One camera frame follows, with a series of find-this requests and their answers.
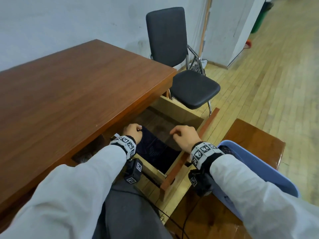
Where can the person's left hand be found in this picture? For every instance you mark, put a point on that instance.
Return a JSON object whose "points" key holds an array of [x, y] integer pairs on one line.
{"points": [[133, 131]]}

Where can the person's right hand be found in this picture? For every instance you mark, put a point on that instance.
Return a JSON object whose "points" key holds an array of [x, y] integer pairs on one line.
{"points": [[187, 138]]}

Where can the wooden drawer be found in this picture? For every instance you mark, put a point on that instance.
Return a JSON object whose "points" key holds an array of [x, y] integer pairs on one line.
{"points": [[172, 107]]}

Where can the light blue plastic basin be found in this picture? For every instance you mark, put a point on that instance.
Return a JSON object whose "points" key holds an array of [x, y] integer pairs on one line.
{"points": [[264, 170]]}

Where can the person's right forearm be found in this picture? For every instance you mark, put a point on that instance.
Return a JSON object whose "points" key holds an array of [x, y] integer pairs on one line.
{"points": [[261, 204]]}

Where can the person's left forearm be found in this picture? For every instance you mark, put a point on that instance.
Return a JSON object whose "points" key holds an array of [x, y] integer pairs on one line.
{"points": [[62, 196]]}

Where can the person's grey trouser legs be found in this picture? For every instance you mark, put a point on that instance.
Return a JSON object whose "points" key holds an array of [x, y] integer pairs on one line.
{"points": [[129, 214]]}

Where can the left wristband with marker tags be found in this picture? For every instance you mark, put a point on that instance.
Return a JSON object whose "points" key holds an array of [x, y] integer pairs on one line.
{"points": [[124, 145]]}

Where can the wristband with marker tags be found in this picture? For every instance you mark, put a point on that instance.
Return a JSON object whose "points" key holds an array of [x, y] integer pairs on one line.
{"points": [[124, 145], [204, 151]]}

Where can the right wristband with marker tags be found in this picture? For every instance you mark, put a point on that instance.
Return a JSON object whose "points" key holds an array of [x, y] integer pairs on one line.
{"points": [[204, 151]]}

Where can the brown wooden bench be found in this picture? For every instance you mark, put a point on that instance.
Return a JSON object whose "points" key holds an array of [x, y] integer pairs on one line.
{"points": [[251, 139]]}

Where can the brown wooden desk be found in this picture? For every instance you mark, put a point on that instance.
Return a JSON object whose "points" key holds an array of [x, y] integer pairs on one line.
{"points": [[74, 97]]}

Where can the grey mop head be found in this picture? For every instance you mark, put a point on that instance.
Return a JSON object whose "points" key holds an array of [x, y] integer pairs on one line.
{"points": [[198, 65]]}

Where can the black padded metal chair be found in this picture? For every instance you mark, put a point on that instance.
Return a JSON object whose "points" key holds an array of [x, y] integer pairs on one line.
{"points": [[167, 34]]}

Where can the wooden mop stick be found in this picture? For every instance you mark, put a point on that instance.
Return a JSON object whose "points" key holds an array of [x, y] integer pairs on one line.
{"points": [[204, 27]]}

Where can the orange hoop on floor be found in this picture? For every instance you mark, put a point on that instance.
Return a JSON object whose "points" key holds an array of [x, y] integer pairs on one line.
{"points": [[248, 43]]}

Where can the green trash bin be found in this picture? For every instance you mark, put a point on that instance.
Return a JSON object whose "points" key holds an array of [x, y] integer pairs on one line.
{"points": [[261, 17]]}

